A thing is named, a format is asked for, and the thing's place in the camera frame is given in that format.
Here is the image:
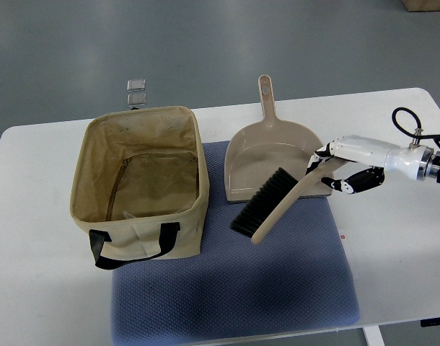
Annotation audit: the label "metal floor socket plates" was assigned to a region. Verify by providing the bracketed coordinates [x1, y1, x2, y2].
[126, 79, 146, 107]

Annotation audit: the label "pink plastic dustpan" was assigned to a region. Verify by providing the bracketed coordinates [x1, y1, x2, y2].
[224, 75, 323, 203]

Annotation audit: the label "black table control panel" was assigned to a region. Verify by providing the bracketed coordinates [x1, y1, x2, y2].
[420, 317, 440, 327]

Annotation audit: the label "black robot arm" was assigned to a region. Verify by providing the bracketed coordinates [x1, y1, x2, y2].
[392, 107, 440, 184]

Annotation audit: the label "white table leg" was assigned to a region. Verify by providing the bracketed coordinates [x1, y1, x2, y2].
[363, 326, 385, 346]

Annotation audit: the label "beige fabric bag black handle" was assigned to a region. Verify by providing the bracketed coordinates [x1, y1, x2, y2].
[70, 106, 210, 270]

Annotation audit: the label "blue textured mat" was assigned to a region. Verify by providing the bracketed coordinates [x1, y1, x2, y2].
[111, 142, 360, 345]

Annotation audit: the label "cardboard box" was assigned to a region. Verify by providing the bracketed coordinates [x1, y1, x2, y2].
[402, 0, 440, 12]

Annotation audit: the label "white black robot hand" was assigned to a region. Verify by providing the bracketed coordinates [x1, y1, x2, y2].
[307, 136, 440, 194]

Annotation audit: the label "pink hand broom black bristles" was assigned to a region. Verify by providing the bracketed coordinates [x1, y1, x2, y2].
[230, 158, 347, 245]

